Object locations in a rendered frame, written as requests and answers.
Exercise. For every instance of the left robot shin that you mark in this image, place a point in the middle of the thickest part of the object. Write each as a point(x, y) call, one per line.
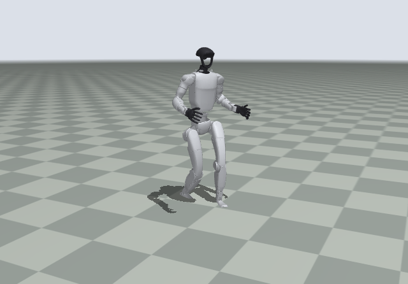
point(220, 181)

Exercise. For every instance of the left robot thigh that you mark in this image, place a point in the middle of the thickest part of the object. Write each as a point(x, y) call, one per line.
point(218, 140)

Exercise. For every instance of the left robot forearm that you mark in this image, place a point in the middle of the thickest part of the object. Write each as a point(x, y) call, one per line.
point(229, 105)

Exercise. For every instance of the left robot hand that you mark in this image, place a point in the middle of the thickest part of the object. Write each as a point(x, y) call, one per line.
point(243, 111)

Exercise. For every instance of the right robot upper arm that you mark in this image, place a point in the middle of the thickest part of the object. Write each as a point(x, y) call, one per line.
point(186, 81)

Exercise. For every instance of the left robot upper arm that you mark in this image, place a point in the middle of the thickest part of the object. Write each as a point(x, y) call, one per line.
point(219, 97)

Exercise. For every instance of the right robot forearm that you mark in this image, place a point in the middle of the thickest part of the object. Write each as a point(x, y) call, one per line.
point(179, 106)

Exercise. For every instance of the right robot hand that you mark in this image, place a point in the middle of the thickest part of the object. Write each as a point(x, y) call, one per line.
point(190, 113)

